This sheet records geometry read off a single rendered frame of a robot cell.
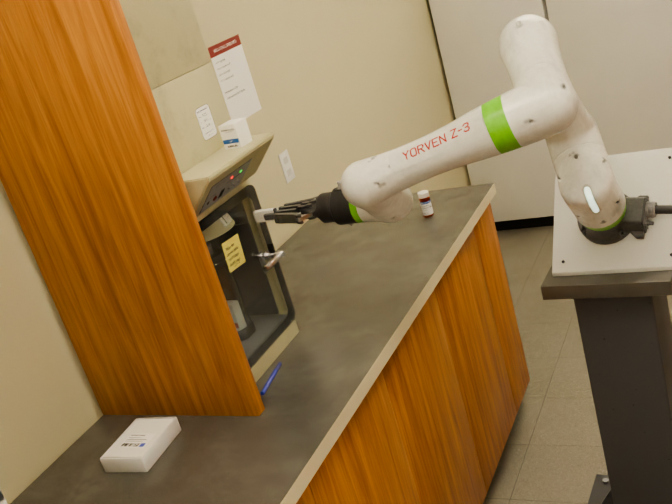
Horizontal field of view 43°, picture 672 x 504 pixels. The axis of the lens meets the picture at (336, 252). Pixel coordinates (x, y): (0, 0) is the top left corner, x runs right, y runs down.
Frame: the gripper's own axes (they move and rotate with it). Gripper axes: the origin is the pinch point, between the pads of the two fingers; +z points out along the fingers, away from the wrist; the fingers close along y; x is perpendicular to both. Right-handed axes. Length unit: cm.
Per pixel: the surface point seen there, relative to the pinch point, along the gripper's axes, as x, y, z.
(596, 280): 37, -24, -73
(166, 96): -37.3, 16.8, 4.8
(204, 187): -17.9, 27.4, -5.0
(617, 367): 65, -28, -74
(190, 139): -25.9, 13.5, 4.8
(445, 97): 42, -281, 48
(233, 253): 4.0, 13.8, 3.6
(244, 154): -19.5, 11.0, -6.7
